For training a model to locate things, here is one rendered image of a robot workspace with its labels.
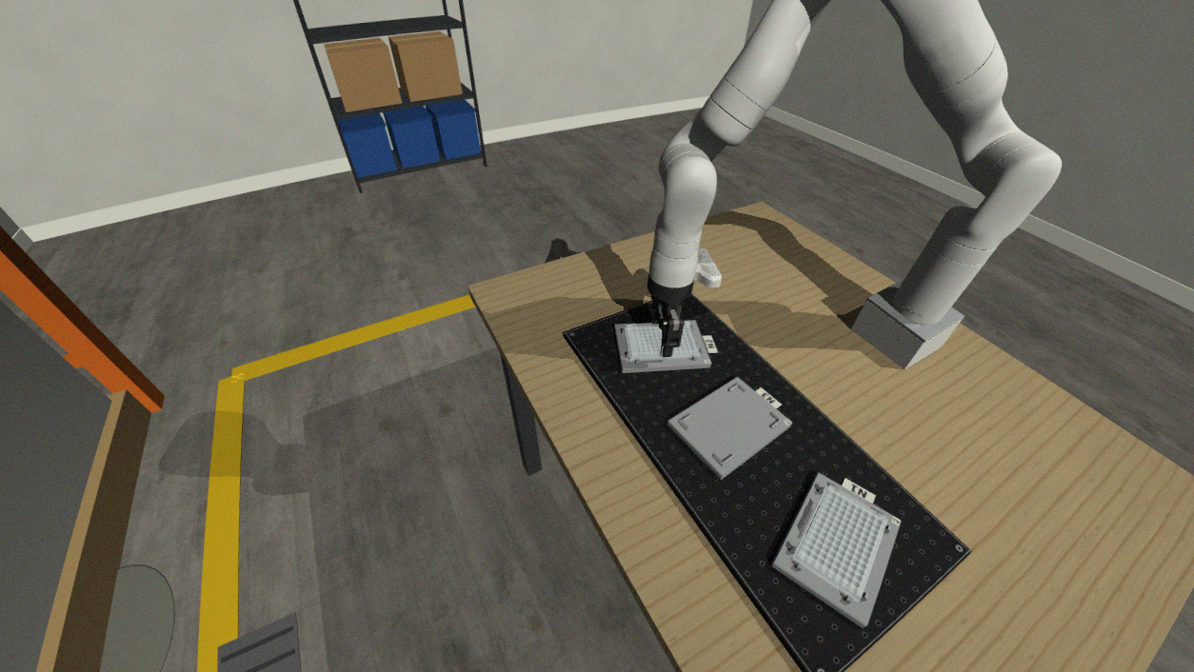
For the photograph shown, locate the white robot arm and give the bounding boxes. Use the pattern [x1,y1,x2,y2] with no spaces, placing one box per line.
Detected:
[650,0,1061,325]

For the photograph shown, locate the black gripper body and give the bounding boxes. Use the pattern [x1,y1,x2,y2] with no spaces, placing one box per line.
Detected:
[647,275,694,321]

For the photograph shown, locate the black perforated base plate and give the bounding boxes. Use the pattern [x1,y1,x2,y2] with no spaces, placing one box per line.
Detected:
[564,292,971,672]

